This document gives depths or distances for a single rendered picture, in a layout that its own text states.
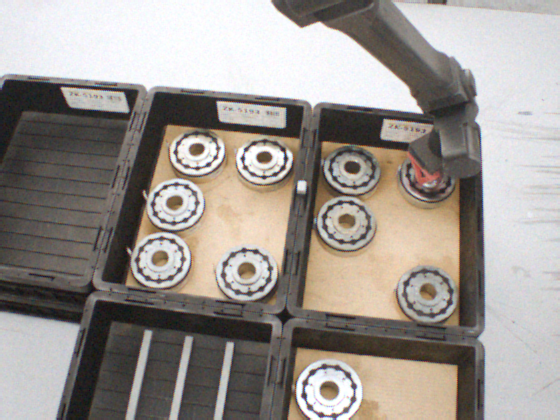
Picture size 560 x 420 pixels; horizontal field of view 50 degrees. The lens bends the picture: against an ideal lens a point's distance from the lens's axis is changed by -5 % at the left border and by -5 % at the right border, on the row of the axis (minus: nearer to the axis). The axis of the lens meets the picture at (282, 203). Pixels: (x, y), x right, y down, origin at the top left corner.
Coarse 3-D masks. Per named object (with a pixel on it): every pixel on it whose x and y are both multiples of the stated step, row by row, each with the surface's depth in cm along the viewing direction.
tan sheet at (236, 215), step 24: (240, 144) 119; (288, 144) 119; (168, 168) 117; (216, 192) 114; (240, 192) 114; (264, 192) 114; (288, 192) 114; (144, 216) 112; (216, 216) 112; (240, 216) 112; (264, 216) 112; (288, 216) 112; (192, 240) 110; (216, 240) 110; (240, 240) 110; (264, 240) 110; (216, 264) 107; (192, 288) 105; (216, 288) 105
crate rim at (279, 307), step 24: (192, 96) 113; (216, 96) 112; (240, 96) 112; (264, 96) 112; (144, 120) 110; (120, 192) 103; (288, 240) 98; (288, 264) 97; (96, 288) 95; (120, 288) 95; (144, 288) 95; (288, 288) 96; (264, 312) 93
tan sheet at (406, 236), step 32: (320, 160) 117; (384, 160) 117; (320, 192) 114; (384, 192) 114; (384, 224) 111; (416, 224) 111; (448, 224) 111; (320, 256) 108; (384, 256) 108; (416, 256) 108; (448, 256) 108; (320, 288) 105; (352, 288) 105; (384, 288) 105; (448, 320) 102
